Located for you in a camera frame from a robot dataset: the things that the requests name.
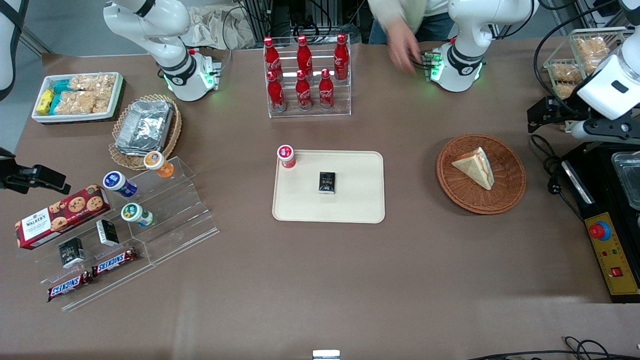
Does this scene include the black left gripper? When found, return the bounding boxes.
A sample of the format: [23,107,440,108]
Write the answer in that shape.
[527,95,591,134]

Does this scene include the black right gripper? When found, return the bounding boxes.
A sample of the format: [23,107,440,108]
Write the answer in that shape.
[0,147,72,196]

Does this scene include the triangle sandwich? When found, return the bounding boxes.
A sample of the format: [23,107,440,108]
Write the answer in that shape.
[451,146,496,192]

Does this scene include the forearm in cream sleeve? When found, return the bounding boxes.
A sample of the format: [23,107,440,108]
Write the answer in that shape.
[368,0,429,34]

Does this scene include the white rectangular snack tray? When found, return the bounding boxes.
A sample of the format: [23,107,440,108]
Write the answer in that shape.
[31,72,125,124]

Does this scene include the oval light wicker tray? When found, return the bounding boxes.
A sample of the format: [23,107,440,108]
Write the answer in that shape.
[108,94,183,171]

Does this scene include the round brown wicker basket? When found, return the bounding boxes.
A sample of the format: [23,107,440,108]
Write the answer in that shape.
[436,133,527,216]

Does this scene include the cream plastic tray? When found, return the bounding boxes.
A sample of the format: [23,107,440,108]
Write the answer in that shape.
[272,150,386,224]

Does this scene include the person's bare hand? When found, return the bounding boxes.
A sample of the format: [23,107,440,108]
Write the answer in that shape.
[386,20,423,75]

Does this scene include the red Walkers cookie box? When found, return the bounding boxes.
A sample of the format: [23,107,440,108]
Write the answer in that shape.
[15,184,112,250]

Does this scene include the blue capped yogurt bottle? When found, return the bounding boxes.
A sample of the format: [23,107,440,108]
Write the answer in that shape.
[102,170,139,199]

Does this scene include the yellow snack pack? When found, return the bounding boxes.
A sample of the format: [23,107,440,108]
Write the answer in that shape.
[37,88,55,116]

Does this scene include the green capped yogurt bottle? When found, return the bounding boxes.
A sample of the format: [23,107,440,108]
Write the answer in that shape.
[120,202,155,228]

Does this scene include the Snickers chocolate bar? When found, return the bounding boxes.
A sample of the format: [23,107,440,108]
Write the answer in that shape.
[47,270,94,303]
[91,247,139,278]

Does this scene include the stack of foil containers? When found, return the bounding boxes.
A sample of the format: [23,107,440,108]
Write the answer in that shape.
[115,99,175,157]

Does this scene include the orange capped yogurt bottle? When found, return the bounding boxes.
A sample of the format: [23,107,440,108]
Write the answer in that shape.
[143,150,175,179]

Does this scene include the clear plastic container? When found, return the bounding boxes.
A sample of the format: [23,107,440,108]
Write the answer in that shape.
[611,151,640,211]

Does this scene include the clear acrylic step display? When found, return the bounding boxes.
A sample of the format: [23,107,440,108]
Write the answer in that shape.
[40,156,220,312]

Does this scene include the person in blue jeans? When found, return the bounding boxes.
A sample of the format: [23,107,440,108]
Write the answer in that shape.
[369,0,454,45]

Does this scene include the yellow control box red button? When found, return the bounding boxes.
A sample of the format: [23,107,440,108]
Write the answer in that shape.
[584,211,640,304]

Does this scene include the red cola bottle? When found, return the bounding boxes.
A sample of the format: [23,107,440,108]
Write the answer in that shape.
[333,33,350,82]
[263,36,284,81]
[266,71,287,113]
[296,34,314,76]
[295,70,313,111]
[318,68,335,111]

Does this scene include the crumpled beige paper bag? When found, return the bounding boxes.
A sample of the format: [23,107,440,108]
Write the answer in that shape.
[187,4,256,51]

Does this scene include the clear acrylic bottle rack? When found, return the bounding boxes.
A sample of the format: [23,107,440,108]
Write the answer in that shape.
[263,34,353,119]

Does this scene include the red capped yogurt bottle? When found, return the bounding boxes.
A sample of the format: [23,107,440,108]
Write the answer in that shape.
[277,144,297,170]

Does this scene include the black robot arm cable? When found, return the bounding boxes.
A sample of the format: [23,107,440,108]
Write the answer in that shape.
[532,9,624,114]

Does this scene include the black power cable with plug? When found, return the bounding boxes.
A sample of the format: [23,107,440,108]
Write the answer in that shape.
[530,134,586,222]

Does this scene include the black appliance with silver handle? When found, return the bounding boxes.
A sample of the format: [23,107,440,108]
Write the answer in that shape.
[560,142,640,223]

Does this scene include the white wire basket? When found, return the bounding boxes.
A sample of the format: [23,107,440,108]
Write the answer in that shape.
[542,27,629,101]

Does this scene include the black looped cable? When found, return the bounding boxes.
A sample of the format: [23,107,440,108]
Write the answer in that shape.
[465,336,640,360]

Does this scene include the black metal equipment frame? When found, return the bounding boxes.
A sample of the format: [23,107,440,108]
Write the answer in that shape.
[239,0,362,44]

